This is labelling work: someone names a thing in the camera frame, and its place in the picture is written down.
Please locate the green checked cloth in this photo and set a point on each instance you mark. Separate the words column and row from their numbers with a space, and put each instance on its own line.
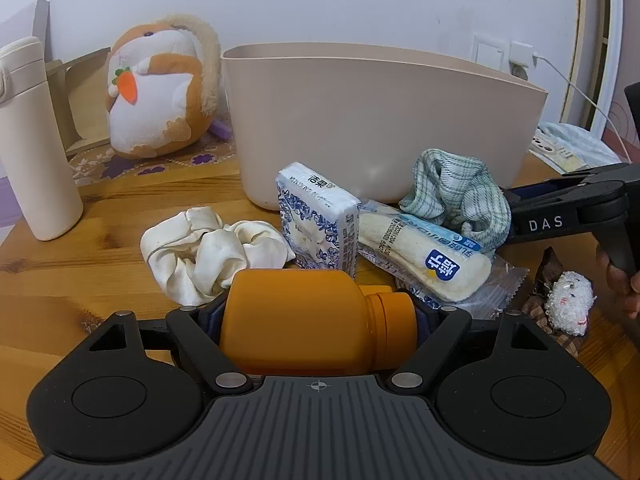
column 450, row 185

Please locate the wooden stand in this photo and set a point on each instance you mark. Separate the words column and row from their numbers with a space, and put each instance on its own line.
column 85, row 105

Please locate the white wall socket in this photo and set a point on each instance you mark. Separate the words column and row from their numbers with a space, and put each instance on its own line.
column 521, row 55

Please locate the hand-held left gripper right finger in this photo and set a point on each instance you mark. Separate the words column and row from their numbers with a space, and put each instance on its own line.
column 429, row 323

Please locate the cream thermos bottle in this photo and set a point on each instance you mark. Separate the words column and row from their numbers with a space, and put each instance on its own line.
column 35, row 160

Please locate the clear snack packet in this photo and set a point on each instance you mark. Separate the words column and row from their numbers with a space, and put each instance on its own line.
column 425, row 255

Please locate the curved wooden frame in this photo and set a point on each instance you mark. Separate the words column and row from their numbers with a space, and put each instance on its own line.
column 592, row 35

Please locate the purple floral table mat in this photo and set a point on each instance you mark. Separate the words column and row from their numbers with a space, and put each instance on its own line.
column 200, row 157

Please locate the white wall switch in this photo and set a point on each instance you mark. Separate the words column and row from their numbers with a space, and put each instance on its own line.
column 489, row 51

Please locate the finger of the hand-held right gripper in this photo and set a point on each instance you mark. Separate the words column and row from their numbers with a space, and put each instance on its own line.
column 542, row 191
column 600, row 171

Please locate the beige plastic container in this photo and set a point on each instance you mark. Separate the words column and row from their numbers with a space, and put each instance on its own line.
column 350, row 125

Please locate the white satin scrunchie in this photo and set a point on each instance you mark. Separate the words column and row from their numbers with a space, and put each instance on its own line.
column 200, row 250

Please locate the white power strip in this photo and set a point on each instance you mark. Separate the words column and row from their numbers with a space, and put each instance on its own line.
column 555, row 152

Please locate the orange plastic bottle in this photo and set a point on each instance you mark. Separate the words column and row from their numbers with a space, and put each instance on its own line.
column 300, row 320

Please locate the person's right hand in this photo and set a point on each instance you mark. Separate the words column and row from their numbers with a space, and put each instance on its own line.
column 631, row 295

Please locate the blue floral tissue pack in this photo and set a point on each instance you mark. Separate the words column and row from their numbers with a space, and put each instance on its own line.
column 310, row 220

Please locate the pale board panel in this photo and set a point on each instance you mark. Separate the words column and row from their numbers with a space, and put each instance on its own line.
column 25, row 25

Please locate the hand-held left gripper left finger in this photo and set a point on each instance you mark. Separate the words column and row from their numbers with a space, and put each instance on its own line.
column 214, row 321

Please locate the light blue cloth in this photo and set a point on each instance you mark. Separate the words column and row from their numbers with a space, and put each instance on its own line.
column 595, row 142

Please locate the small purple object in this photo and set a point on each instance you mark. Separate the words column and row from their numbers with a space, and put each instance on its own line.
column 220, row 129

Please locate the orange white plush hamster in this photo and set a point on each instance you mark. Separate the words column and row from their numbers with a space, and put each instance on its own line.
column 150, row 110

